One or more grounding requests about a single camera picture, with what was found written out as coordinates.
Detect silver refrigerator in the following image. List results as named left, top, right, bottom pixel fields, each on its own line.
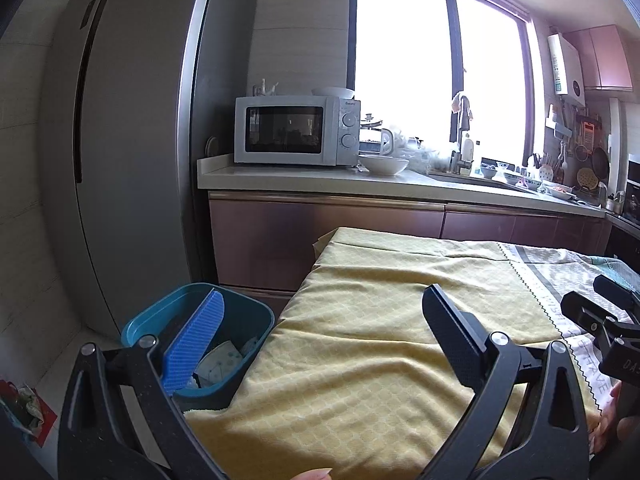
left=38, top=0, right=256, bottom=338

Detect white microwave oven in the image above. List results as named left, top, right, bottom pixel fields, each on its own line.
left=233, top=96, right=361, bottom=167

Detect white green patterned tablecloth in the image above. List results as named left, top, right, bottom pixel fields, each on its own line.
left=498, top=243, right=639, bottom=412

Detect white water heater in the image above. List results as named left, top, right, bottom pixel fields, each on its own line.
left=547, top=34, right=585, bottom=108

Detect red bag on floor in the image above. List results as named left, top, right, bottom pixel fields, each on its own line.
left=0, top=379, right=58, bottom=448

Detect white dotted paper cup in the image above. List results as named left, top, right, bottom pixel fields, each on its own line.
left=195, top=341, right=243, bottom=388

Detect pink wall cabinet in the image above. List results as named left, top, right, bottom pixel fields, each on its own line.
left=564, top=25, right=634, bottom=92

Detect yellow checked tablecloth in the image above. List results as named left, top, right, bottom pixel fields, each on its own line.
left=186, top=228, right=562, bottom=479

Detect black frying pan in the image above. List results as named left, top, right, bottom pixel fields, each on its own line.
left=591, top=148, right=610, bottom=181

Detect left hand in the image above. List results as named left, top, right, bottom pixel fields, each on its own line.
left=291, top=468, right=332, bottom=480

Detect right hand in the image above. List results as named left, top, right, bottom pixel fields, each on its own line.
left=589, top=382, right=639, bottom=454

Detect white bowl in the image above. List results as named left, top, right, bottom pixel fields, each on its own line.
left=359, top=154, right=409, bottom=177

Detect black built-in oven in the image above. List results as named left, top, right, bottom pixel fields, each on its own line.
left=605, top=154, right=640, bottom=272

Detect blue trash bin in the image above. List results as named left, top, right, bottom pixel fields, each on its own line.
left=120, top=283, right=274, bottom=411

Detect glass kettle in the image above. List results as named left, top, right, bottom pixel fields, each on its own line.
left=359, top=114, right=395, bottom=156

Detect white soap bottle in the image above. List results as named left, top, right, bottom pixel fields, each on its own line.
left=461, top=131, right=474, bottom=162

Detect maroon base cabinets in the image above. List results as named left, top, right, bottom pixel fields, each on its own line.
left=209, top=192, right=611, bottom=292

